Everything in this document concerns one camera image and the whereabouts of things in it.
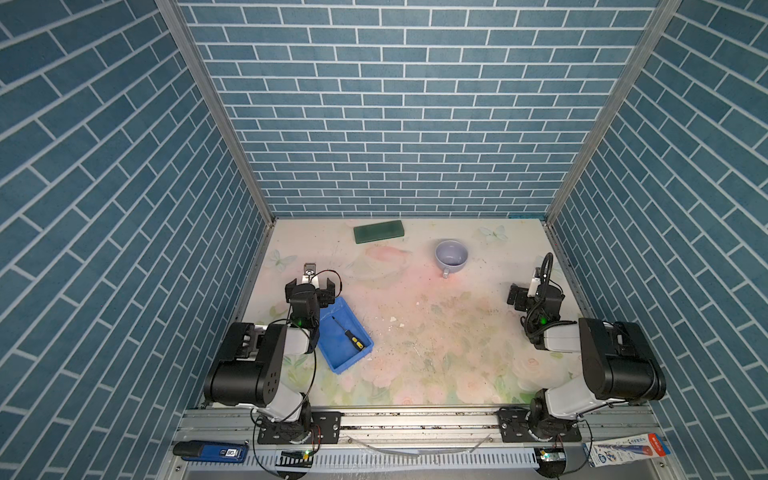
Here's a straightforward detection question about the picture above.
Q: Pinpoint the black yellow screwdriver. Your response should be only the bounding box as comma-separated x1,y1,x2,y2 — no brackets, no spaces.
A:
332,316,365,351

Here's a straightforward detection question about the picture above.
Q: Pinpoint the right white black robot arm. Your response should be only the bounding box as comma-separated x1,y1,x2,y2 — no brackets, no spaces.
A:
507,276,667,441

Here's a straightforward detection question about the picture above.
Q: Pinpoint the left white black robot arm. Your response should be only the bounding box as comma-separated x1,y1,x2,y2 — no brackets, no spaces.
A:
203,275,342,445

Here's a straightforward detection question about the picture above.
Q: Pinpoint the blue plastic bin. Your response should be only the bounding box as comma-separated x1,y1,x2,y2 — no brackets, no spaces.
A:
318,297,374,375

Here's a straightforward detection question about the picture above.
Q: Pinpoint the lavender ceramic cup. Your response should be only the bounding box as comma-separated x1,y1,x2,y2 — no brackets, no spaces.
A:
434,239,469,279

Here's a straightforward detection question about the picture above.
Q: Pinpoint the green rectangular block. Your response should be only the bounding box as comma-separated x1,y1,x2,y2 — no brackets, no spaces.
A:
353,220,405,244

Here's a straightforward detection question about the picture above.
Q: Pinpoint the blue black handheld device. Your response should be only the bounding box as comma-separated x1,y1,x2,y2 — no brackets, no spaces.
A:
172,440,249,464

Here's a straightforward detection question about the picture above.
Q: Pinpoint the white red product box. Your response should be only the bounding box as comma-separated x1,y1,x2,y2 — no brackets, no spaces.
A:
583,433,670,468

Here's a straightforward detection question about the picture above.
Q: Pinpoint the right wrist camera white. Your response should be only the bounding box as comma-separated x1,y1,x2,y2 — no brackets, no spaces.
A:
527,267,542,298

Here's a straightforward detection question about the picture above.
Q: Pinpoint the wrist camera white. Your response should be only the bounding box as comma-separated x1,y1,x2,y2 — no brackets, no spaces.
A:
302,263,319,288
527,267,542,298

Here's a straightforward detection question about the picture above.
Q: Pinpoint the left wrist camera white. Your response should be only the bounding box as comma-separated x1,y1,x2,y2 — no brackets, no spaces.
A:
302,263,319,288

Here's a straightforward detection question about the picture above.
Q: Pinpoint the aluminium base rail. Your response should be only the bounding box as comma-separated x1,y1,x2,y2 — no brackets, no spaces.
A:
158,405,684,479

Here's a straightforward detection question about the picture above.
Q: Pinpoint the white slotted cable duct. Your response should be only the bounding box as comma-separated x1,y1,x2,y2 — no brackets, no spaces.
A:
249,448,539,473

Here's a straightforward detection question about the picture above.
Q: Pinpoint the aluminium corner post left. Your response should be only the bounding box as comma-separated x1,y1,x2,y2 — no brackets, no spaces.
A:
156,0,275,228

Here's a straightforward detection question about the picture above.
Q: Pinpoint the aluminium corner post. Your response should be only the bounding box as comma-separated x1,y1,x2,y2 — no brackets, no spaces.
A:
544,0,682,229
156,0,275,228

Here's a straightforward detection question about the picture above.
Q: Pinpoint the aluminium corner post right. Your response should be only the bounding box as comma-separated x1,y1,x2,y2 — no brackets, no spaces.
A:
544,0,682,229

